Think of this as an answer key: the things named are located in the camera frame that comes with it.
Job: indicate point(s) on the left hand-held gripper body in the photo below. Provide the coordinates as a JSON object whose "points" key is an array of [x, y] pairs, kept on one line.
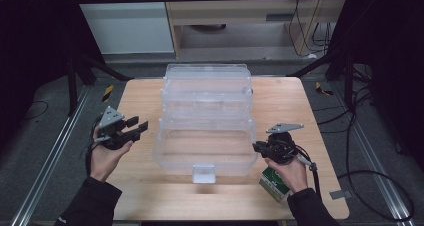
{"points": [[111, 119]]}

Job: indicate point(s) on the green white carton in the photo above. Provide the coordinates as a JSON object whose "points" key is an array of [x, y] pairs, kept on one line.
{"points": [[271, 184]]}

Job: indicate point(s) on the black stand leg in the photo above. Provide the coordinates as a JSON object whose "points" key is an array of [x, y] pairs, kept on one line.
{"points": [[320, 63], [100, 66]]}

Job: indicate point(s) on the person's right hand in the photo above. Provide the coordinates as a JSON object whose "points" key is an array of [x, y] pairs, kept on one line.
{"points": [[293, 176]]}

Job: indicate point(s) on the aluminium floor rail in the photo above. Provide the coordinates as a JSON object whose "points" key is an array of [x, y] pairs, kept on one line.
{"points": [[50, 159], [376, 159]]}

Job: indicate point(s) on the person's left hand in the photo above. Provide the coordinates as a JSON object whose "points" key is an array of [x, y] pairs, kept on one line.
{"points": [[106, 159]]}

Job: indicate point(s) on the clear plastic storage box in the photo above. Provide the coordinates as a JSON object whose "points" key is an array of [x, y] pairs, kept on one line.
{"points": [[206, 119]]}

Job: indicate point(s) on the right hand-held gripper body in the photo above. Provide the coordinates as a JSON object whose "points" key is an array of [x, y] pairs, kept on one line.
{"points": [[281, 147]]}

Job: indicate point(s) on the light wooden desk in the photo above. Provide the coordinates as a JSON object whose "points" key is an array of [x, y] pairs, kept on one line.
{"points": [[233, 12]]}

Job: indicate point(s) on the white plug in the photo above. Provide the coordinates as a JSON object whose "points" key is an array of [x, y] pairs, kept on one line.
{"points": [[312, 56]]}

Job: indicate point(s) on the grey tape piece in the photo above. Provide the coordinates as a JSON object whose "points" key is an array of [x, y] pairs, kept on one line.
{"points": [[340, 195]]}

